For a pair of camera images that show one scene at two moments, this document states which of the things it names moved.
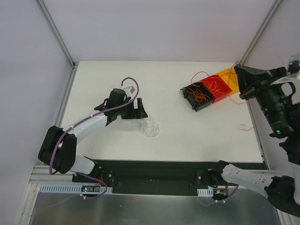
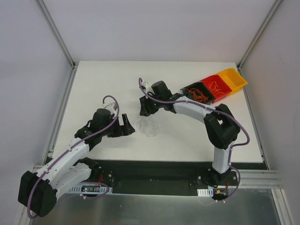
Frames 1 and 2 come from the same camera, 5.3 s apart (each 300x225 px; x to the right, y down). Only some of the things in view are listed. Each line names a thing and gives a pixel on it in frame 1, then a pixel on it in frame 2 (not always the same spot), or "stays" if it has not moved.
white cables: x=148 y=127 stays
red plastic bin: x=219 y=88 stays
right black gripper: x=251 y=90 to x=147 y=106
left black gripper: x=131 y=111 to x=116 y=130
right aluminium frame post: x=265 y=25 stays
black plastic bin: x=198 y=95 stays
